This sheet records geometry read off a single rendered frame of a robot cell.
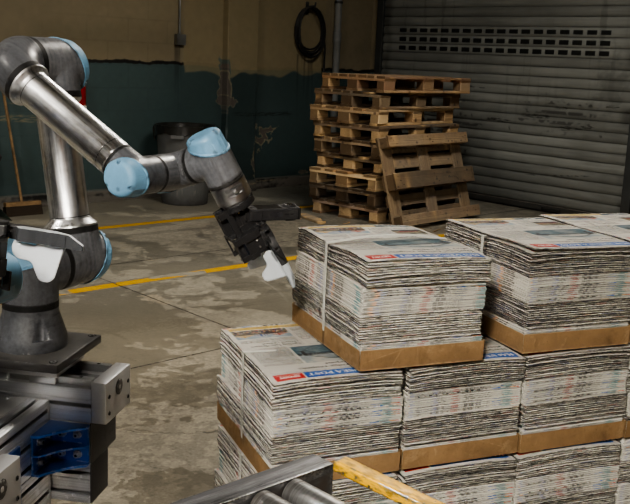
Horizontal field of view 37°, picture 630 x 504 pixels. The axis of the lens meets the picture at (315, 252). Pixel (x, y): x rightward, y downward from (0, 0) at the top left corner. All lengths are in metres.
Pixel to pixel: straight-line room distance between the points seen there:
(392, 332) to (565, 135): 7.83
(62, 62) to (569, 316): 1.22
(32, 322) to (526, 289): 1.04
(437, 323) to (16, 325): 0.86
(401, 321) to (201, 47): 7.98
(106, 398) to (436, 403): 0.68
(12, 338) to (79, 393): 0.18
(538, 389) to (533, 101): 7.81
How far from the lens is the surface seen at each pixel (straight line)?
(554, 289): 2.08
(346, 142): 8.52
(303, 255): 2.12
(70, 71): 2.09
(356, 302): 1.85
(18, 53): 2.00
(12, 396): 2.06
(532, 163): 9.83
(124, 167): 1.78
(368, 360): 1.86
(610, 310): 2.18
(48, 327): 2.02
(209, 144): 1.83
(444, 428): 2.02
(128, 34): 9.24
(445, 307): 1.92
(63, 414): 2.03
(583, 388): 2.21
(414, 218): 8.20
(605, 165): 9.40
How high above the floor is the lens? 1.44
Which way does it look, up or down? 12 degrees down
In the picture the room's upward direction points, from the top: 3 degrees clockwise
